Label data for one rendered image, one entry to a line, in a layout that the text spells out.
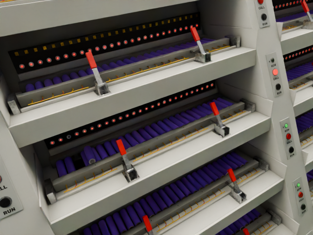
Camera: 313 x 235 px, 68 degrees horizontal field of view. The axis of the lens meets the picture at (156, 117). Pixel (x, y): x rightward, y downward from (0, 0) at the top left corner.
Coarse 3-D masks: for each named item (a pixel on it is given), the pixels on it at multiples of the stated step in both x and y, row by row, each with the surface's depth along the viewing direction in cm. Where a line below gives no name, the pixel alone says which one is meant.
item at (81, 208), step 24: (192, 96) 74; (240, 96) 73; (240, 120) 66; (264, 120) 64; (72, 144) 60; (168, 144) 60; (192, 144) 59; (216, 144) 58; (240, 144) 63; (48, 168) 58; (120, 168) 54; (144, 168) 53; (168, 168) 53; (192, 168) 57; (48, 192) 47; (96, 192) 49; (120, 192) 49; (144, 192) 52; (48, 216) 44; (72, 216) 45; (96, 216) 48
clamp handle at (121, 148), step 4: (116, 140) 51; (120, 140) 51; (116, 144) 51; (120, 144) 51; (120, 148) 50; (124, 148) 51; (120, 152) 50; (124, 152) 51; (124, 156) 51; (124, 160) 50; (128, 160) 51; (128, 164) 51; (128, 168) 50
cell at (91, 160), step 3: (84, 147) 58; (87, 147) 57; (90, 147) 58; (84, 150) 57; (87, 150) 56; (90, 150) 56; (87, 153) 55; (90, 153) 55; (93, 153) 56; (87, 156) 54; (90, 156) 54; (93, 156) 54; (87, 159) 54; (90, 159) 53; (93, 159) 53; (90, 162) 53; (93, 162) 53
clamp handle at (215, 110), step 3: (213, 102) 60; (210, 105) 61; (213, 105) 60; (213, 108) 60; (216, 108) 60; (213, 111) 60; (216, 111) 60; (216, 114) 60; (216, 117) 60; (219, 117) 60; (219, 120) 60; (219, 123) 60; (222, 123) 60; (219, 126) 61; (222, 126) 60
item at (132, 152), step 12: (228, 108) 68; (240, 108) 69; (204, 120) 64; (216, 120) 66; (168, 132) 61; (180, 132) 61; (144, 144) 57; (156, 144) 58; (120, 156) 54; (132, 156) 56; (144, 156) 56; (84, 168) 52; (96, 168) 52; (108, 168) 54; (60, 180) 50; (72, 180) 51
